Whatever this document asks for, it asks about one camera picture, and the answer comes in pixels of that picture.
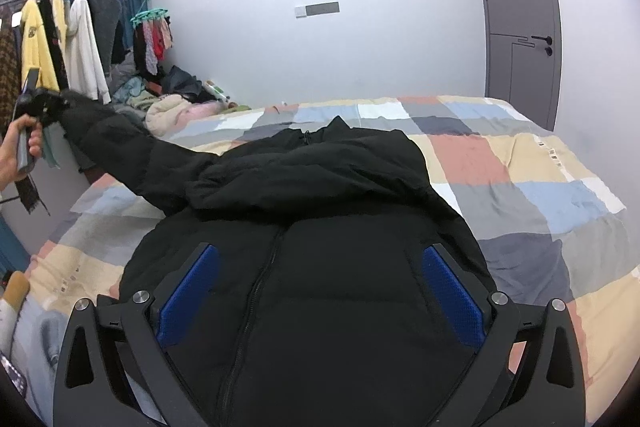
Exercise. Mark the grey wall switch panel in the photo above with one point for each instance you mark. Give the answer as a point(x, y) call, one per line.
point(317, 9)

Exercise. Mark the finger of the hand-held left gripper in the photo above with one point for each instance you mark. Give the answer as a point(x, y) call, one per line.
point(57, 104)

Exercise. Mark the hanging small garments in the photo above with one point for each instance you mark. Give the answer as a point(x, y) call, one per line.
point(152, 44)

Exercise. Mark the grey door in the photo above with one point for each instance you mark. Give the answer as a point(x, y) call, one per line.
point(520, 7)

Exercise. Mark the black hanging garment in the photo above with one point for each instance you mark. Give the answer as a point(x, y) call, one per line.
point(52, 42)

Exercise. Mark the person's left hand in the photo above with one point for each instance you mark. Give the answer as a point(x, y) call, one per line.
point(10, 157)

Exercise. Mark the pink garment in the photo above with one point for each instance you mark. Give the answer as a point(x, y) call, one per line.
point(202, 113)

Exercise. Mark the cream fleece garment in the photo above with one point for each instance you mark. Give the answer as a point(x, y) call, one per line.
point(167, 112)

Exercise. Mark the white hoodie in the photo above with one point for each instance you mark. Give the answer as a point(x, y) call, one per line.
point(85, 52)

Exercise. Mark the pile of mixed clothes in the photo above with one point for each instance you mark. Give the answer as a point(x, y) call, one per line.
point(132, 94)

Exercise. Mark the yellow hoodie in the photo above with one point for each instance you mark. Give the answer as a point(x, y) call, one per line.
point(35, 42)

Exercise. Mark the teal clip hanger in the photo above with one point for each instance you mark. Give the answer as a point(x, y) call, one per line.
point(150, 13)

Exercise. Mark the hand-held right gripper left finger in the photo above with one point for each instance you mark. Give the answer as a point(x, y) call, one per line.
point(190, 294)

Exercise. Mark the dark fringed scarf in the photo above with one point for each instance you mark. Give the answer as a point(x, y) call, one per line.
point(32, 194)

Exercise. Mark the light blue printed cloth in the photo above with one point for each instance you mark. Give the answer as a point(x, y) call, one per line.
point(37, 347)

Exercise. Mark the pastel checkered bed sheet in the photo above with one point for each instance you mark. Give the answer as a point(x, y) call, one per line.
point(525, 207)

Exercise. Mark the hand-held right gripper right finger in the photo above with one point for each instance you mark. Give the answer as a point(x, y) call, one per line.
point(452, 297)

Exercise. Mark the dark grey hanging jacket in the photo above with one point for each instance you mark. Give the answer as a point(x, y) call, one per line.
point(106, 22)

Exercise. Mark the black puffer jacket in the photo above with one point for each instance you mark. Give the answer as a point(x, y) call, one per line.
point(310, 232)

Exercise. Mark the brown patterned garment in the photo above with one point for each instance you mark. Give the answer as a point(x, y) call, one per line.
point(6, 72)

